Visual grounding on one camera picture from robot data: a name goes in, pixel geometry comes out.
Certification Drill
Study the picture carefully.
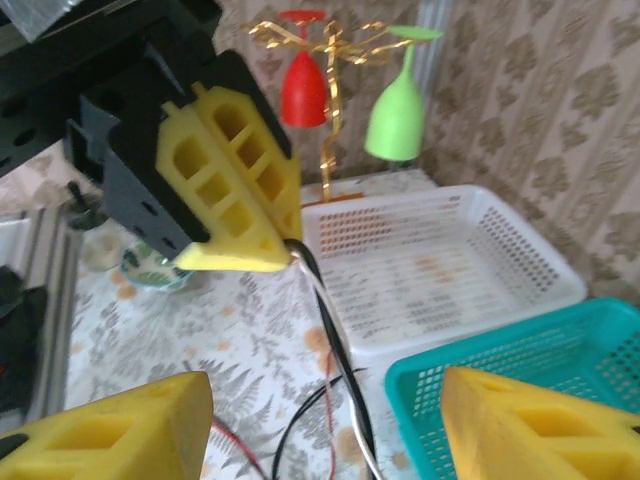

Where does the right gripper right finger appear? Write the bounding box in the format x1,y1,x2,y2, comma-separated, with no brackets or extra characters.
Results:
442,367,640,480

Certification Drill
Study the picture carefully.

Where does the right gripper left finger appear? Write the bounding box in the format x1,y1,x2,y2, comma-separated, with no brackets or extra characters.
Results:
0,370,215,480

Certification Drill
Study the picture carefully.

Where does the thin red cable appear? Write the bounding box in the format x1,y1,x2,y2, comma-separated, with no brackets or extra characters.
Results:
209,419,269,480
323,344,337,480

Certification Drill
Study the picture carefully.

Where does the thin white cable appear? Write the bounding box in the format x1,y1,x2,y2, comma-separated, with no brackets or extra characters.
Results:
292,249,384,480

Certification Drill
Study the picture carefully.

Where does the thin black cable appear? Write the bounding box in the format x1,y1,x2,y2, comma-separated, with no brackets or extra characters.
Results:
272,367,369,480
283,238,381,480

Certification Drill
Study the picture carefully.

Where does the red plastic wine glass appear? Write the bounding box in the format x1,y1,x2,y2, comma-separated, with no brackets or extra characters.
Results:
277,8,332,129

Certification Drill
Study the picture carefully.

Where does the small dark cup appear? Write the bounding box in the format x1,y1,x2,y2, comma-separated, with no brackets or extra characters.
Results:
64,180,109,232

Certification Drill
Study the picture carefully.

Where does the floral tablecloth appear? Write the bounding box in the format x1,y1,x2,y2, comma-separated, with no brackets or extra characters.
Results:
0,169,436,480

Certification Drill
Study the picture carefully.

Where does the green plastic wine glass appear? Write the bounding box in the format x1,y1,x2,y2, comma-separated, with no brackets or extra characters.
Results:
363,24,445,162

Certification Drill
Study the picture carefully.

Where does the small white cup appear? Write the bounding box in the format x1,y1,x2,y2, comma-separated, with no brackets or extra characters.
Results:
81,233,121,272

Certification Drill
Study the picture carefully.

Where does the teal plastic basket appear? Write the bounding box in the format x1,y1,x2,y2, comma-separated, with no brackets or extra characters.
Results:
383,295,640,480

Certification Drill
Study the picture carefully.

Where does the white plastic basket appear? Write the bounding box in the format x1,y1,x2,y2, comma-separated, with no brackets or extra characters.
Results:
299,183,589,369

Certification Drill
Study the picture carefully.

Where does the gold wire glass rack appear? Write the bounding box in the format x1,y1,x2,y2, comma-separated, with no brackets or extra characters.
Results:
242,19,401,204

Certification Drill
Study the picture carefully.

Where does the aluminium side rail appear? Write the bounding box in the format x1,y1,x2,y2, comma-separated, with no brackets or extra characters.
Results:
0,207,84,426

